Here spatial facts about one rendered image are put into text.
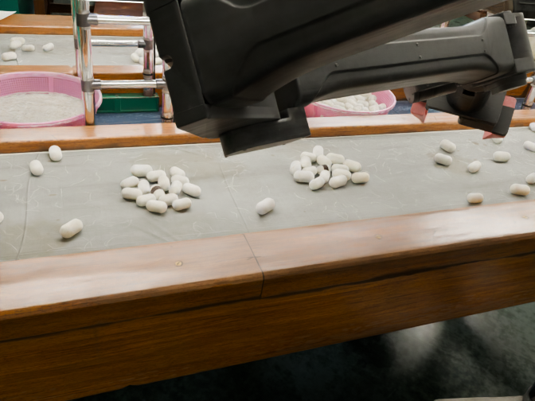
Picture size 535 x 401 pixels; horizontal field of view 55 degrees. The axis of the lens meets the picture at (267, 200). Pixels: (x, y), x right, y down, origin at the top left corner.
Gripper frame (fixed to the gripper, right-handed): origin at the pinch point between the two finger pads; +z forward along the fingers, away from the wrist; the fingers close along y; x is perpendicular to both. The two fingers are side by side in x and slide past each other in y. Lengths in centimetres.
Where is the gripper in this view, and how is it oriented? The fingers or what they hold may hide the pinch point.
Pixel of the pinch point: (454, 125)
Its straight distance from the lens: 89.8
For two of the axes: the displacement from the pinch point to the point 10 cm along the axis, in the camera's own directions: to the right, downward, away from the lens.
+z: 1.4, 3.4, 9.3
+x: 3.7, -8.9, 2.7
